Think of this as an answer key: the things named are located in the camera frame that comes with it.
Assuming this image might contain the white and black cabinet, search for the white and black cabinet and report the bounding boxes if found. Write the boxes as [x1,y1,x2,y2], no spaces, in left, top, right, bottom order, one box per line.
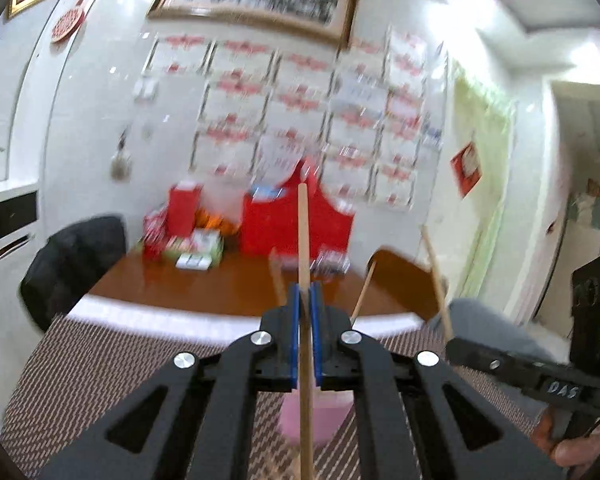
[0,180,42,312]

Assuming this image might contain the round red wall ornament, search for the round red wall ornament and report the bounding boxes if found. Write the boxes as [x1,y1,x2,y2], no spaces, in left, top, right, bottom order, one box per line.
[50,0,112,44]

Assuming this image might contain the small white green box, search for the small white green box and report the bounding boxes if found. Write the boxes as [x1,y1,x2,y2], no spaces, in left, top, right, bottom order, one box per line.
[175,254,214,271]

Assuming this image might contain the person's right hand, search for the person's right hand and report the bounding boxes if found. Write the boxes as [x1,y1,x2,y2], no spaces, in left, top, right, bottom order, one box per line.
[532,405,600,471]

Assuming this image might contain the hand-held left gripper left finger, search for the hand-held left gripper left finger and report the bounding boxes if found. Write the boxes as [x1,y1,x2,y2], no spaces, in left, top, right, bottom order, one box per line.
[37,284,303,480]

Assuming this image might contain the person's gray trouser leg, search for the person's gray trouser leg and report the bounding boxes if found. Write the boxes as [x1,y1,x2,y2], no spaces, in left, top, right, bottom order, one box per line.
[430,298,572,367]

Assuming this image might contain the red gift bag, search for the red gift bag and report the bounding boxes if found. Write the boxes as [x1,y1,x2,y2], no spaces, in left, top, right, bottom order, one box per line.
[240,157,356,262]

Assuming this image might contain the wooden chopstick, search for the wooden chopstick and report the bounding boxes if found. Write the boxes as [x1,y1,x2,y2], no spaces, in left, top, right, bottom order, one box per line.
[270,255,287,306]
[420,226,454,342]
[297,183,314,480]
[351,260,378,323]

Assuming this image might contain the brown wooden chair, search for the brown wooden chair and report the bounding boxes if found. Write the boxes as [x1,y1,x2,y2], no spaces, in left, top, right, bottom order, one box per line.
[367,246,451,324]

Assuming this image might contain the brown dotted tablecloth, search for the brown dotted tablecloth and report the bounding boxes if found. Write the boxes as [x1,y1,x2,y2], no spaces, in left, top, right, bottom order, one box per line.
[0,312,551,480]

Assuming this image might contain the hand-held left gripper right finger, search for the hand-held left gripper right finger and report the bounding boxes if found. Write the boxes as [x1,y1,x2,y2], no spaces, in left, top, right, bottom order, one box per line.
[310,282,568,480]

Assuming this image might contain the white light switch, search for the white light switch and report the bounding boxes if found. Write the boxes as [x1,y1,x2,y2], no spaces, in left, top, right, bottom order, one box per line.
[132,77,159,104]

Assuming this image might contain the black jacket on chair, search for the black jacket on chair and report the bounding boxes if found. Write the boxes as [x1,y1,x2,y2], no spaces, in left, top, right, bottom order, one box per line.
[20,216,129,334]

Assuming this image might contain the red square door decoration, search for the red square door decoration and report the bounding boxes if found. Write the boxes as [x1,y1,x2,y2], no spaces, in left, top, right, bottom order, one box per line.
[450,142,484,199]

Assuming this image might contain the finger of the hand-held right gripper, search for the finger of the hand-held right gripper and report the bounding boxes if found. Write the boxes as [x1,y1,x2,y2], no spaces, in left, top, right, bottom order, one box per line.
[446,337,542,397]

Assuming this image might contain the small patterned packets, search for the small patterned packets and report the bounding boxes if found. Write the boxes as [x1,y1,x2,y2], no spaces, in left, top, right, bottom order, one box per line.
[314,246,352,279]

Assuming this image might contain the pile of oranges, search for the pile of oranges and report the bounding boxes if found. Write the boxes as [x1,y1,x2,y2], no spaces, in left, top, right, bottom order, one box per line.
[195,210,242,237]

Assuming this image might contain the tall red box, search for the tall red box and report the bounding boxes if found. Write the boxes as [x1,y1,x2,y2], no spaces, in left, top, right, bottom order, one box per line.
[167,182,204,239]

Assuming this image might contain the wall of award certificates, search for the wall of award certificates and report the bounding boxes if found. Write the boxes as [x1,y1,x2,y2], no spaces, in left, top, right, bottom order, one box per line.
[142,25,449,212]

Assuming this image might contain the red striped box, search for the red striped box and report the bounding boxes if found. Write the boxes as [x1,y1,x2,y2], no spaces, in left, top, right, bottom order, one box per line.
[142,210,172,262]

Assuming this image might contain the hanging gray pouch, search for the hanging gray pouch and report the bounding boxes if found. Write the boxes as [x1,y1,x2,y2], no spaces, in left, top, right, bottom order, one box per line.
[111,130,132,182]

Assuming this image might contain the pink cup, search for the pink cup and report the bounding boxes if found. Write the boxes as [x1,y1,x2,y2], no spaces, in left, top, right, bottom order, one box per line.
[279,391,352,447]

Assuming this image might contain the brown wooden table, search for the brown wooden table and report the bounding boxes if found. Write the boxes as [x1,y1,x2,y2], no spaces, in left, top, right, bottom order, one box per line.
[87,247,422,319]

